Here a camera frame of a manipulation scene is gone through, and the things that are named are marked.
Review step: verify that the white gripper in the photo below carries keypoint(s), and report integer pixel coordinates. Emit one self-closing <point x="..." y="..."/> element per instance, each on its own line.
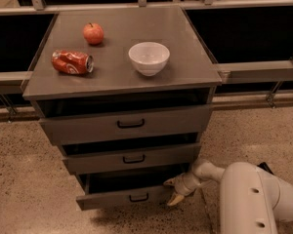
<point x="185" y="186"/>

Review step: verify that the grey bottom drawer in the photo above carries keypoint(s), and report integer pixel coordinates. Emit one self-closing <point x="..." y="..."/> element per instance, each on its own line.
<point x="105" y="191"/>

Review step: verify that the grey drawer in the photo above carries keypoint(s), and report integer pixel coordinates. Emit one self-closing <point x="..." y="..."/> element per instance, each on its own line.
<point x="126" y="124"/>
<point x="105" y="191"/>
<point x="122" y="160"/>

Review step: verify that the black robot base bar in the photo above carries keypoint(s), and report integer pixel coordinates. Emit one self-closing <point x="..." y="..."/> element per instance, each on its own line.
<point x="265" y="167"/>

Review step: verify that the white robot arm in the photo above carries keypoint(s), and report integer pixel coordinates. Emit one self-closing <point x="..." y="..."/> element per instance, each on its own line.
<point x="252" y="200"/>

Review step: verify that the grey middle drawer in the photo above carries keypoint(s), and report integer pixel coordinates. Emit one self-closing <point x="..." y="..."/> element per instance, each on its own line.
<point x="122" y="160"/>

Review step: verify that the grey drawer cabinet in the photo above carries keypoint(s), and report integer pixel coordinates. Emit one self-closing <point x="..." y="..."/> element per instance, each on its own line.
<point x="115" y="85"/>

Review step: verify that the grey top drawer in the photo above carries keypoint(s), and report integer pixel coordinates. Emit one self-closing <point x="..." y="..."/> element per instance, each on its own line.
<point x="126" y="124"/>

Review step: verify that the white ceramic bowl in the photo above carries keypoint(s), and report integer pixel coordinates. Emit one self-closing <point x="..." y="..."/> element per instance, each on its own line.
<point x="149" y="58"/>

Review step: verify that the crushed red soda can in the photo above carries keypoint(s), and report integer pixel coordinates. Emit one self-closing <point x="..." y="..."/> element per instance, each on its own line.
<point x="72" y="62"/>

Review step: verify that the red apple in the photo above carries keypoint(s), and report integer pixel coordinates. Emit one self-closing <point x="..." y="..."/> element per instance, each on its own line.
<point x="93" y="33"/>

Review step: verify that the metal railing frame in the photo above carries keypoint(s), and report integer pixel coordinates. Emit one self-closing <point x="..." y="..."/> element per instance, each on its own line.
<point x="238" y="73"/>

